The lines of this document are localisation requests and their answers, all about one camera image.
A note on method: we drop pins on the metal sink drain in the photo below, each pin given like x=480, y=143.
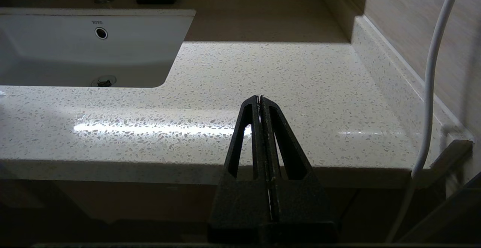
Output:
x=103, y=81

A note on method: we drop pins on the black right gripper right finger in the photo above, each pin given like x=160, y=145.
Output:
x=304, y=203

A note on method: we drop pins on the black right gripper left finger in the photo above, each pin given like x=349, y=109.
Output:
x=240, y=203

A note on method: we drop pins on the white ceramic sink basin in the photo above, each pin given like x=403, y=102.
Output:
x=56, y=52

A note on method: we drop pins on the grey metal bar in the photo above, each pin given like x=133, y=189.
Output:
x=451, y=158

